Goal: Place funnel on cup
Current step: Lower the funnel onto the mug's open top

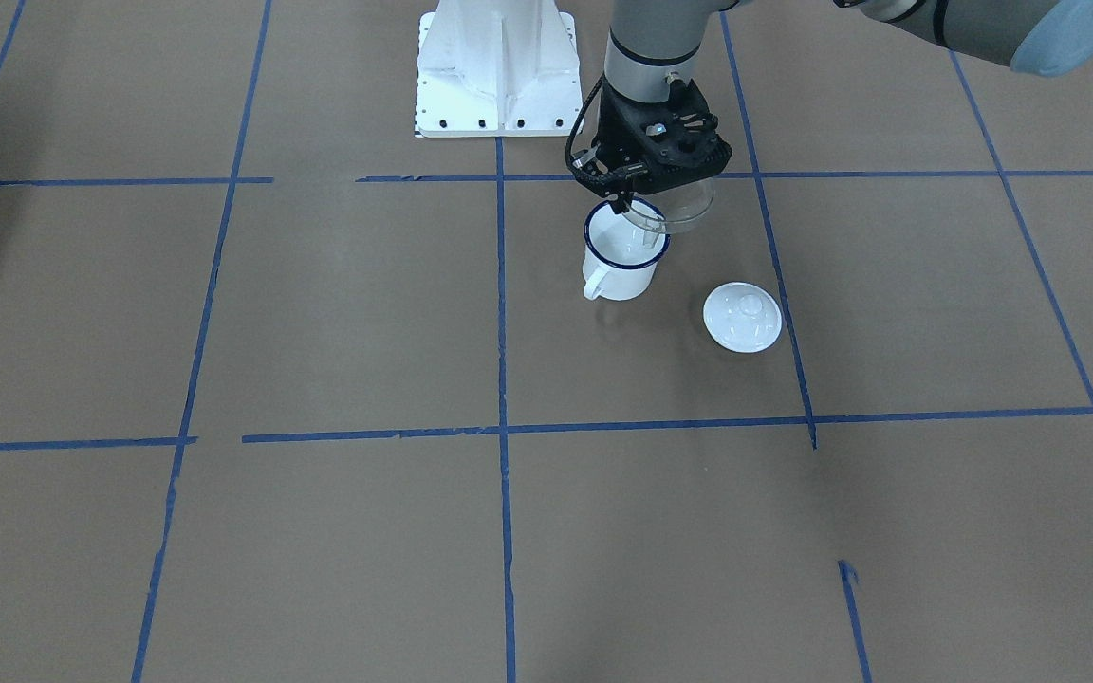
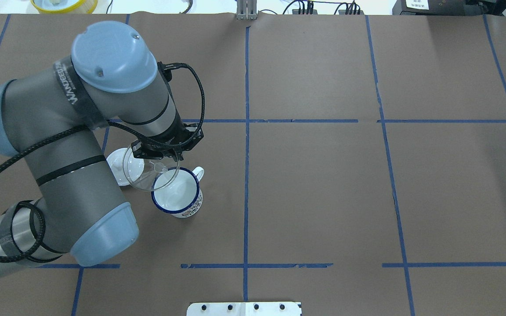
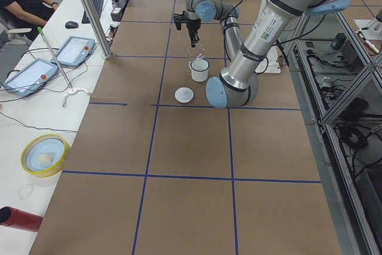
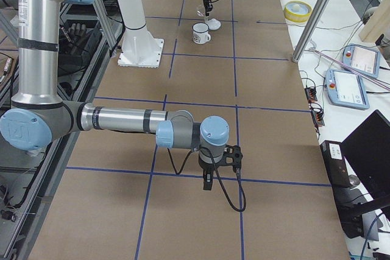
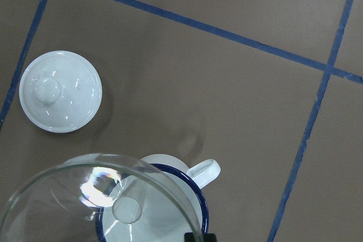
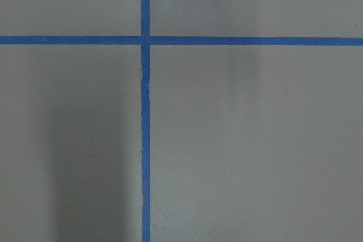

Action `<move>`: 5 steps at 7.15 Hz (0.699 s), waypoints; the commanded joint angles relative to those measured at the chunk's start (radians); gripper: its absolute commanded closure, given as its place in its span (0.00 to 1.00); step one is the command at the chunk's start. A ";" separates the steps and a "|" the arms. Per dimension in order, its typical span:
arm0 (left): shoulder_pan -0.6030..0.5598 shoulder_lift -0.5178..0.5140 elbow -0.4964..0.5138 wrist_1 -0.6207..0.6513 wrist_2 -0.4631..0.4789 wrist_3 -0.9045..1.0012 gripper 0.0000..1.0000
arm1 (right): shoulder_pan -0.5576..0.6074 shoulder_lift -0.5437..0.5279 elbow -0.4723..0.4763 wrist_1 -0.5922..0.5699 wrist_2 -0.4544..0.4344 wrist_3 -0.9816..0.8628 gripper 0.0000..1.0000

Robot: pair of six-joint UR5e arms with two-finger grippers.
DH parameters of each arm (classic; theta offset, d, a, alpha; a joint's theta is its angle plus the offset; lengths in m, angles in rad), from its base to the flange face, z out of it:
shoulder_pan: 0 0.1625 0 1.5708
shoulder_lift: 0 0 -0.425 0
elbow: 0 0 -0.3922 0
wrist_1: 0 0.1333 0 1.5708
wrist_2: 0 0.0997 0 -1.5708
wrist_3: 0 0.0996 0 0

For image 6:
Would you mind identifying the blue tape crosswise line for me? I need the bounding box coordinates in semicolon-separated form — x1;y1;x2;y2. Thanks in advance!
1;36;362;46

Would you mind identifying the blue tape lengthwise line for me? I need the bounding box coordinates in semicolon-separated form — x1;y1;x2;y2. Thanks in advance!
141;0;151;241

